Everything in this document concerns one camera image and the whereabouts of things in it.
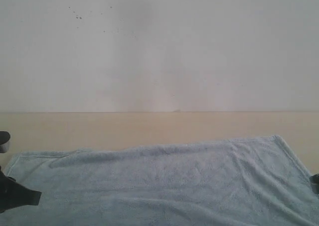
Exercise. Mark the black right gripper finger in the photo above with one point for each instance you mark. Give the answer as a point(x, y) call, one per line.
point(314, 181)

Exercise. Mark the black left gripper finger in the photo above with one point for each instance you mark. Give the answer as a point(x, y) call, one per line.
point(14, 195)

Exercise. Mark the light blue fleece towel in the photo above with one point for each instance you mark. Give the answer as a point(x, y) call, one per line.
point(239, 182)

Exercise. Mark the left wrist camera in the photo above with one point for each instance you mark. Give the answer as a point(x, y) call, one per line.
point(4, 141)

